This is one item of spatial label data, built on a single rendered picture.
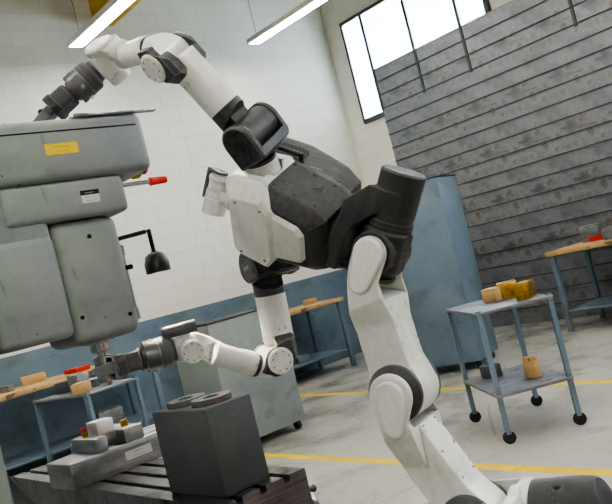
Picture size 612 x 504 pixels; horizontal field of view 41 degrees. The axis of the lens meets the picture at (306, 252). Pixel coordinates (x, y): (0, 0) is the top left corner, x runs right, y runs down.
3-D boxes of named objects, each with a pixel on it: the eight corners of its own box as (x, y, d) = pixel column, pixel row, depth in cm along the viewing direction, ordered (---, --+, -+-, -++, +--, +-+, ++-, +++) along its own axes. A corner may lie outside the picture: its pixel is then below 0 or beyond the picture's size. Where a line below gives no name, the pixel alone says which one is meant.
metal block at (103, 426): (107, 438, 229) (102, 417, 229) (117, 438, 225) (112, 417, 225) (90, 444, 226) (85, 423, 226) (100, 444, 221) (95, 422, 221)
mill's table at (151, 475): (85, 475, 271) (79, 452, 271) (314, 503, 175) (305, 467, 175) (17, 501, 256) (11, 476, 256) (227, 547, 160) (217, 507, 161)
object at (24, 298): (42, 342, 220) (20, 250, 220) (78, 335, 201) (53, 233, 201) (-29, 361, 208) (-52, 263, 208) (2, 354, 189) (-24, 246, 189)
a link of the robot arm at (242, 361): (212, 366, 231) (271, 382, 239) (224, 369, 222) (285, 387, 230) (223, 330, 233) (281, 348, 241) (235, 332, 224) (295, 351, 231)
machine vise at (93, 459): (159, 446, 244) (150, 411, 245) (186, 446, 233) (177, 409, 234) (51, 488, 221) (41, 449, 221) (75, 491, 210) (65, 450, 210)
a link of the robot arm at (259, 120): (248, 85, 205) (284, 125, 208) (229, 103, 212) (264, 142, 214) (224, 105, 197) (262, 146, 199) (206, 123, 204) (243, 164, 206)
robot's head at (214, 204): (235, 218, 225) (211, 208, 229) (243, 183, 223) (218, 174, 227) (221, 220, 220) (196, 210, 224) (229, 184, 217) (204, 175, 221)
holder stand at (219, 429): (213, 474, 190) (193, 391, 191) (271, 477, 174) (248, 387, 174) (170, 493, 182) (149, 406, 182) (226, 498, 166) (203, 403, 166)
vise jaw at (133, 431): (119, 436, 237) (116, 423, 237) (145, 436, 225) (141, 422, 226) (101, 443, 233) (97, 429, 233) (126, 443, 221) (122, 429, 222)
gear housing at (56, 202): (93, 226, 235) (85, 193, 235) (131, 209, 216) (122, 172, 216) (-24, 246, 213) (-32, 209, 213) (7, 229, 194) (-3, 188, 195)
